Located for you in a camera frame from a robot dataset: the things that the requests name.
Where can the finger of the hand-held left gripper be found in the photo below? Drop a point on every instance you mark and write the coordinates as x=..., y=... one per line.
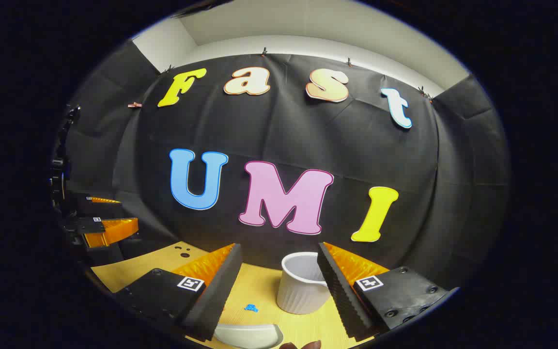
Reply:
x=114, y=230
x=100, y=199

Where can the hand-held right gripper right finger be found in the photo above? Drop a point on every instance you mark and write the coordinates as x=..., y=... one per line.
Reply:
x=339, y=291

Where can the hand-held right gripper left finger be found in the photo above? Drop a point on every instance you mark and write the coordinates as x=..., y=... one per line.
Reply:
x=221, y=291

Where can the blue paper trash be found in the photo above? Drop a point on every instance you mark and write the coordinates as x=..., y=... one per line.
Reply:
x=251, y=308

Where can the white ribbed garbage bin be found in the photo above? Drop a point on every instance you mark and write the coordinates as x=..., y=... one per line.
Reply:
x=301, y=286

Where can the white dustpan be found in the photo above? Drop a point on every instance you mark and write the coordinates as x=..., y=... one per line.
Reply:
x=247, y=335

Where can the wooden desktop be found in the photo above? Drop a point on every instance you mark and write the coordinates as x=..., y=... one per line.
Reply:
x=259, y=286

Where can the black backdrop cloth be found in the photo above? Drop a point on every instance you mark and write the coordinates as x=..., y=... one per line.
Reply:
x=284, y=131

